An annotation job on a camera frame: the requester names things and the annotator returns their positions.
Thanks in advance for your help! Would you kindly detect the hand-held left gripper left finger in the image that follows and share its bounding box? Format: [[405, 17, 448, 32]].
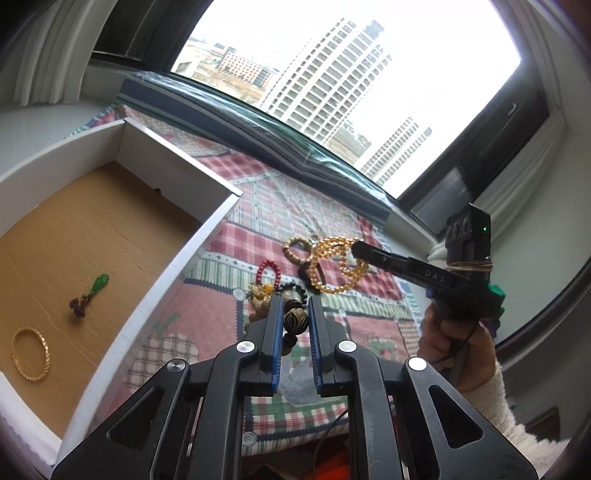
[[51, 295, 284, 480]]

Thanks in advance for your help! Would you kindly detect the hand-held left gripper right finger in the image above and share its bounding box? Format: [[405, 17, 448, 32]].
[[308, 295, 539, 480]]

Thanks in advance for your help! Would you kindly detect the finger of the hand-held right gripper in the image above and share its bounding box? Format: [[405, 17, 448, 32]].
[[351, 240, 419, 281]]

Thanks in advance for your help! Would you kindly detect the large wooden bead bracelet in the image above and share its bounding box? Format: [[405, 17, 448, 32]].
[[281, 298, 310, 357]]

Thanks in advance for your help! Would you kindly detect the amber bead necklace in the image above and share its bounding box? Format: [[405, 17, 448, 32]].
[[308, 236, 370, 294]]

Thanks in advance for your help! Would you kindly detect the gold ring cluster jewelry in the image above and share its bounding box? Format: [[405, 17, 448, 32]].
[[248, 282, 273, 325]]

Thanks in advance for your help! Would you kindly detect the white cardboard box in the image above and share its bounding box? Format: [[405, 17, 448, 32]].
[[0, 117, 243, 468]]

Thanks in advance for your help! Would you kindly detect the person's right forearm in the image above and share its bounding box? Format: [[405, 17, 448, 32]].
[[471, 364, 573, 462]]

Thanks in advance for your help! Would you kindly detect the person's right hand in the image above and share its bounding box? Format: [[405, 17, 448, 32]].
[[417, 305, 498, 394]]

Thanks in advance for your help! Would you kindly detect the grey window vent panel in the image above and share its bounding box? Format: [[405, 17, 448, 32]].
[[410, 165, 477, 228]]

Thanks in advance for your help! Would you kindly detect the white curtain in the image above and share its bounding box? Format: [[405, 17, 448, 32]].
[[427, 111, 570, 265], [14, 0, 112, 105]]

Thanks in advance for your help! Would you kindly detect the plaid patchwork blanket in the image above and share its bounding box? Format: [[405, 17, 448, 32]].
[[62, 104, 422, 459]]

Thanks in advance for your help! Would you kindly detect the orange cloth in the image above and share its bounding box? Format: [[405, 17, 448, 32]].
[[318, 442, 352, 480]]

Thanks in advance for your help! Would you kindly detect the dark striped cushion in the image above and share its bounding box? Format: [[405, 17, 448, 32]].
[[115, 71, 399, 223]]

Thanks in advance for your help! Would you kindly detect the green pendant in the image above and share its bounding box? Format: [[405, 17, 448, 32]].
[[69, 274, 110, 319]]

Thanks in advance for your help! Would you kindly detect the window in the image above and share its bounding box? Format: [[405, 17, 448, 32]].
[[170, 0, 523, 200]]

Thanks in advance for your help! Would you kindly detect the gold bangle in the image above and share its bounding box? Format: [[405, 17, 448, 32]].
[[11, 327, 51, 382]]

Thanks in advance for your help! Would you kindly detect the dark roller blind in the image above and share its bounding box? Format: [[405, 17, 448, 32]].
[[91, 0, 214, 62]]

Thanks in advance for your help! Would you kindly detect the black bead bracelet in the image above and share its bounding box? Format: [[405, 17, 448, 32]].
[[277, 265, 315, 301]]

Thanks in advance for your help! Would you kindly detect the red bead bracelet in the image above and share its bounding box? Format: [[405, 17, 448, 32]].
[[255, 259, 282, 289]]

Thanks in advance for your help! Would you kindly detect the black cable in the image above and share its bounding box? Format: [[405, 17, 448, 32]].
[[313, 405, 352, 480]]

